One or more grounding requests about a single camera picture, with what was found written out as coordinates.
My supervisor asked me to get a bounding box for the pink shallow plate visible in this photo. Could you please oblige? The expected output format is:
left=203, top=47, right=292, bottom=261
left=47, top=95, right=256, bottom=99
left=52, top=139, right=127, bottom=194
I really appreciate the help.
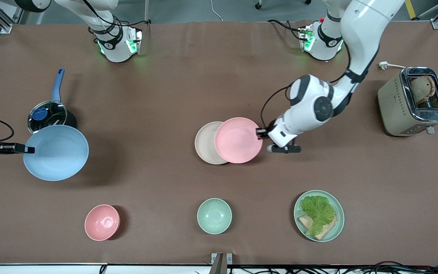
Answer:
left=214, top=117, right=263, bottom=164

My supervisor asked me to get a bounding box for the blue shallow plate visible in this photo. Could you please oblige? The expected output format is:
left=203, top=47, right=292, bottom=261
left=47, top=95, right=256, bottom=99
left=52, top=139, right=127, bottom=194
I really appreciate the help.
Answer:
left=23, top=125, right=89, bottom=181

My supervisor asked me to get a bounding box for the glass lid with blue knob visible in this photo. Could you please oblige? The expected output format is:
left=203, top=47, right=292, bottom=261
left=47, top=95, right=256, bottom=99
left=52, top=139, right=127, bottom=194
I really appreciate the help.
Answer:
left=28, top=100, right=68, bottom=132

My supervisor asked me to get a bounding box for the beige shallow plate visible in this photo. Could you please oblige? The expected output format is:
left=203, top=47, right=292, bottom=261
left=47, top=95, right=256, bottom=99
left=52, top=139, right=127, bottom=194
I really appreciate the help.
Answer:
left=195, top=121, right=229, bottom=165

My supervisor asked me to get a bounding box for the green lettuce leaf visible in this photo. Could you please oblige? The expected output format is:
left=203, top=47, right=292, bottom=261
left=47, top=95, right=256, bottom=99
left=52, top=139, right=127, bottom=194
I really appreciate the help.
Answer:
left=300, top=195, right=336, bottom=236

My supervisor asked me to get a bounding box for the toast slice on plate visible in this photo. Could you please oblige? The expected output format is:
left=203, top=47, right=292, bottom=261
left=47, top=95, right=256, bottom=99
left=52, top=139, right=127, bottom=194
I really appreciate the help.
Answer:
left=298, top=214, right=337, bottom=241

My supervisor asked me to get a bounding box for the green deep bowl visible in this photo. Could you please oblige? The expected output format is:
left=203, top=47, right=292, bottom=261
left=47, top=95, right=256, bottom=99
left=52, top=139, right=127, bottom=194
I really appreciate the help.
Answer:
left=197, top=198, right=232, bottom=235

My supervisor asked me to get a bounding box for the brown table cover mat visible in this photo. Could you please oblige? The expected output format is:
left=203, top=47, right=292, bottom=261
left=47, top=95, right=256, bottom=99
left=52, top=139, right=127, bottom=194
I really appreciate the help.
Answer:
left=0, top=21, right=438, bottom=266

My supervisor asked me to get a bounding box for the green plate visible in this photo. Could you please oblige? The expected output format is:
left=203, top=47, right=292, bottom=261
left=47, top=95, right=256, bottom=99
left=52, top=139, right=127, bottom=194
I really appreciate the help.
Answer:
left=294, top=190, right=345, bottom=242

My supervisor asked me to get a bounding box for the beige and chrome toaster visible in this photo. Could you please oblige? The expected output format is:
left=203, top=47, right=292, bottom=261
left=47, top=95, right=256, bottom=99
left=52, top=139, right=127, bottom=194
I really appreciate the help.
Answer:
left=378, top=67, right=438, bottom=137

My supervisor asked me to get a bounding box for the pink deep bowl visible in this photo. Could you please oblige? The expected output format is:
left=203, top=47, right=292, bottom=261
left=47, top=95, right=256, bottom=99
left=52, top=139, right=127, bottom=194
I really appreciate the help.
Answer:
left=84, top=204, right=121, bottom=241

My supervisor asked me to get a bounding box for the white toaster power plug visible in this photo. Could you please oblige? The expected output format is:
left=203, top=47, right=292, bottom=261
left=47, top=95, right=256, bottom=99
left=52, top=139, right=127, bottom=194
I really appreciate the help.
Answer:
left=379, top=61, right=406, bottom=71

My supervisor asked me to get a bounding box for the brown bread slice in toaster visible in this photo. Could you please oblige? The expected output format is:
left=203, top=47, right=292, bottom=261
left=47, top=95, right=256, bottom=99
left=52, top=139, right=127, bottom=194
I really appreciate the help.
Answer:
left=410, top=75, right=436, bottom=104

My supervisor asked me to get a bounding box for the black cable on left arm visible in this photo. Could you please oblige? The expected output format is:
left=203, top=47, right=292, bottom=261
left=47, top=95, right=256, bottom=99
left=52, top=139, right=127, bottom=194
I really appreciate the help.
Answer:
left=260, top=42, right=351, bottom=128

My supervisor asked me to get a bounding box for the black pot with blue handle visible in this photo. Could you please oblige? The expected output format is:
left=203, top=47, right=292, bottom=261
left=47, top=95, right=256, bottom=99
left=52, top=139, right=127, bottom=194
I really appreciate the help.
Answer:
left=27, top=68, right=78, bottom=134

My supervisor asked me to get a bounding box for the metal bracket at table edge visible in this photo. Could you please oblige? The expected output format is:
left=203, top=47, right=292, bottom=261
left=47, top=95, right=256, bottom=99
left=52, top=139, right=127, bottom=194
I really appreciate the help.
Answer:
left=211, top=253, right=233, bottom=274

